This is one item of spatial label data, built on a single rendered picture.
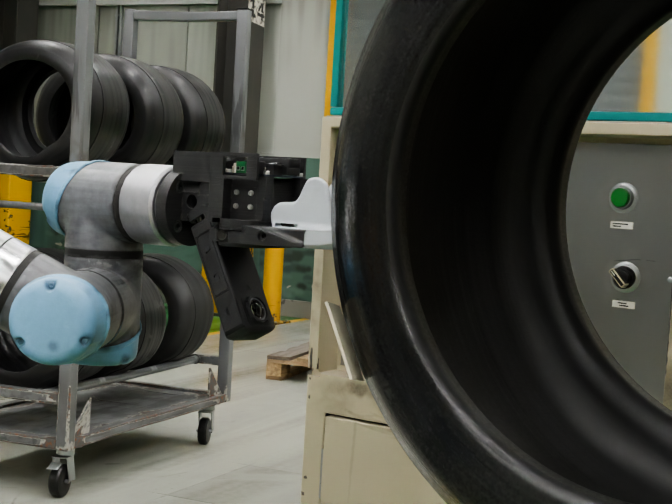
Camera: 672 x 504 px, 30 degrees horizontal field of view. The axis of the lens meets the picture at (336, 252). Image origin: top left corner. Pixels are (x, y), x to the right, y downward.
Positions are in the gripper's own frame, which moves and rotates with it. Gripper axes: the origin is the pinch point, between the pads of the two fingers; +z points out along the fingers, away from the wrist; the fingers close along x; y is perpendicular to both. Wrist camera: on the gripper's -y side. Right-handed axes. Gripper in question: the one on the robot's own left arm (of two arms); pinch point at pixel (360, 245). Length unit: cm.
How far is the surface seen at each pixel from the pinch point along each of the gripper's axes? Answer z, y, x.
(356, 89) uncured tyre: 5.9, 11.9, -10.4
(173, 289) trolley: -297, -42, 305
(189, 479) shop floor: -260, -112, 279
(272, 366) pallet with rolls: -393, -104, 501
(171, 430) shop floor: -328, -112, 343
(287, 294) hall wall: -605, -92, 793
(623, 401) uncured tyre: 17.7, -12.2, 15.4
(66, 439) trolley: -266, -89, 219
